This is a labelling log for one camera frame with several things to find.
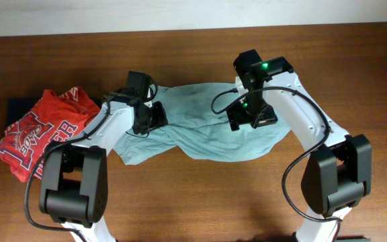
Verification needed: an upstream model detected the light blue t-shirt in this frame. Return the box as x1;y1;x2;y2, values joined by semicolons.
114;83;290;165

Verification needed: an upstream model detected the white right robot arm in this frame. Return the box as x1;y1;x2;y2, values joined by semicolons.
225;50;372;241

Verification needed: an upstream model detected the dark navy folded garment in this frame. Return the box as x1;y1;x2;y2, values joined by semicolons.
5;96;102;130

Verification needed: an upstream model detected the red printed t-shirt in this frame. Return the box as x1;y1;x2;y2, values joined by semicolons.
0;87;100;182

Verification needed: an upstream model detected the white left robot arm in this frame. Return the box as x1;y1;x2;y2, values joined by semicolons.
39;93;168;241

